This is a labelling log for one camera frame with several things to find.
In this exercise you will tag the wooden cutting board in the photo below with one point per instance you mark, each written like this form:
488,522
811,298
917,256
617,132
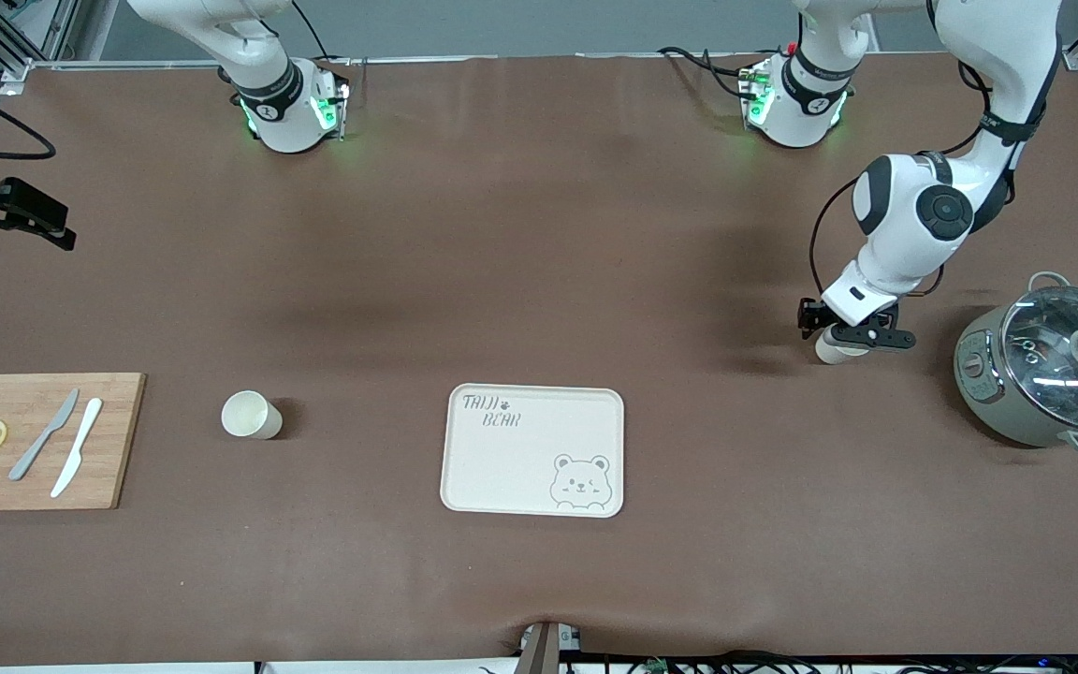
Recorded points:
113,468

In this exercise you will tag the white plastic knife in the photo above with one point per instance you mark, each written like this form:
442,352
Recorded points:
79,445

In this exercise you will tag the brown table mat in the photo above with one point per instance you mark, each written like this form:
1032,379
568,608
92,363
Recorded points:
361,281

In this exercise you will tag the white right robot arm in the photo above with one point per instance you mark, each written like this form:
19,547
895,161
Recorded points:
277,122

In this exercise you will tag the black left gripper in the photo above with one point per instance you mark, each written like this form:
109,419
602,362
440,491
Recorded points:
811,316

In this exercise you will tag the glass pot lid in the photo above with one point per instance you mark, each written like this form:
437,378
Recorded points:
1044,393

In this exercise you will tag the white plastic cup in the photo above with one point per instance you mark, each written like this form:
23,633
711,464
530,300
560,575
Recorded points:
837,354
251,416

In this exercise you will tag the metal table edge bracket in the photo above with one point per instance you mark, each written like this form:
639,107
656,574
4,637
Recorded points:
539,651

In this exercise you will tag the pale green electric pot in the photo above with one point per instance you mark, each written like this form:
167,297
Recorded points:
974,402

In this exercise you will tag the cream tray with bear print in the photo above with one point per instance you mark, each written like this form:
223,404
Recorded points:
502,468

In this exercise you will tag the grey plastic knife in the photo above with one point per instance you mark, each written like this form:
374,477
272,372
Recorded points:
41,440

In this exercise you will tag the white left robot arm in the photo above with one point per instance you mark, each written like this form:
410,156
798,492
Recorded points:
913,234

